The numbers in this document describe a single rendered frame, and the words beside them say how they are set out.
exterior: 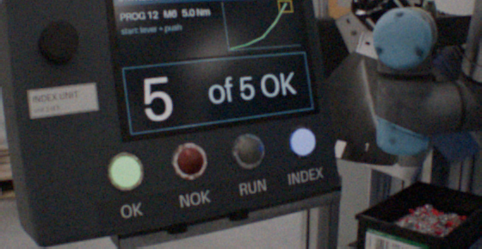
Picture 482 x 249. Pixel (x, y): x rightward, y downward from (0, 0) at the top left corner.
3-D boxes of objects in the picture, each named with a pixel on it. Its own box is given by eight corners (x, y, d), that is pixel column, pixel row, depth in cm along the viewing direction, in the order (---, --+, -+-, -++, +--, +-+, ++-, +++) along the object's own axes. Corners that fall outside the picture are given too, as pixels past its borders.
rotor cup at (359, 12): (386, 13, 131) (354, -23, 125) (436, 2, 120) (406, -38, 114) (371, 63, 126) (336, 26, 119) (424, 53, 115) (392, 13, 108)
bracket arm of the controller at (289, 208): (324, 193, 61) (325, 166, 61) (342, 201, 59) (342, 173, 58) (109, 239, 50) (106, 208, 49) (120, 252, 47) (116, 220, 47)
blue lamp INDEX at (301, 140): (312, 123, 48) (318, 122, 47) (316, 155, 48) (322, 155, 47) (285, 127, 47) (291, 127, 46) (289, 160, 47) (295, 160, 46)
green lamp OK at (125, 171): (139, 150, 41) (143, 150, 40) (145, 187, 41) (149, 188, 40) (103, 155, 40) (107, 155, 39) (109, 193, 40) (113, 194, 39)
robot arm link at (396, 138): (459, 152, 75) (464, 73, 73) (388, 160, 73) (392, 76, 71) (432, 139, 83) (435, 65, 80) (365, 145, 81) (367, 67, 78)
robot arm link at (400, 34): (368, 74, 72) (368, 7, 70) (383, 65, 82) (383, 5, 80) (429, 78, 69) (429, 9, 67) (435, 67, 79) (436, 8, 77)
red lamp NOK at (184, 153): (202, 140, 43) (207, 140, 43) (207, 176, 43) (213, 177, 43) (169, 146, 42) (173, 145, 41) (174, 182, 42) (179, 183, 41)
